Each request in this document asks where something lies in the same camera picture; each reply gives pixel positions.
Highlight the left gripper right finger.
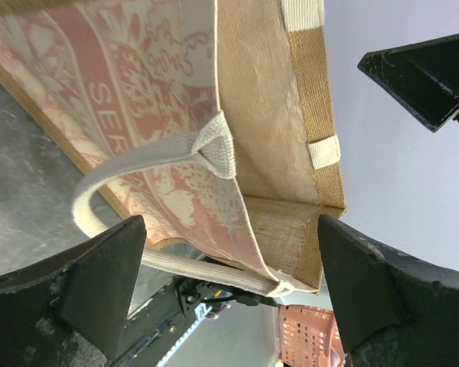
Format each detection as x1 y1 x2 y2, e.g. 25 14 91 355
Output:
317 214 459 366

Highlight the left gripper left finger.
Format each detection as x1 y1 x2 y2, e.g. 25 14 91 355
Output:
0 216 146 366

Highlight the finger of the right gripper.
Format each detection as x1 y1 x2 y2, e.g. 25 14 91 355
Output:
357 34 459 132

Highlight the brown canvas tote bag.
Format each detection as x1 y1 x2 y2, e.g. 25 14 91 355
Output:
0 1 346 297

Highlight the pink plastic crate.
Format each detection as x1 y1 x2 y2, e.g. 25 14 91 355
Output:
278 305 346 367

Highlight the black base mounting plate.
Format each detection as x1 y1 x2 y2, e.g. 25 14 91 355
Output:
111 276 278 366

